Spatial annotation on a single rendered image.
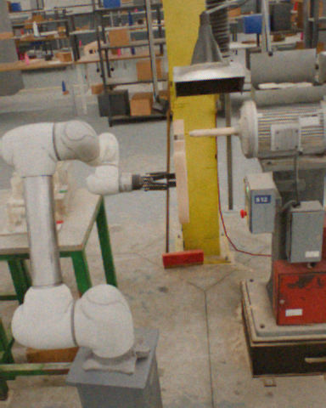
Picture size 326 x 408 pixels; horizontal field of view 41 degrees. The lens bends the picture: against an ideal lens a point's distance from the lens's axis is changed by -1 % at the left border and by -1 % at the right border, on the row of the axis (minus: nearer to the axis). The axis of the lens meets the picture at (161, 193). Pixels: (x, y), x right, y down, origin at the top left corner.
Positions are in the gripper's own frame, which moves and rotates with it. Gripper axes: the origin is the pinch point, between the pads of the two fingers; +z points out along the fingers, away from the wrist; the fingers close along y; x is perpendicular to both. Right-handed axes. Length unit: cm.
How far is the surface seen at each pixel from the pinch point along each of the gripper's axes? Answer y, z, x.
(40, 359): 21, -81, -97
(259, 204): 29.5, 33.1, 3.8
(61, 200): 6, -53, -4
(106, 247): -14, -42, -48
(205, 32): -3, 16, 63
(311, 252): 19, 59, -31
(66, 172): -11, -53, 1
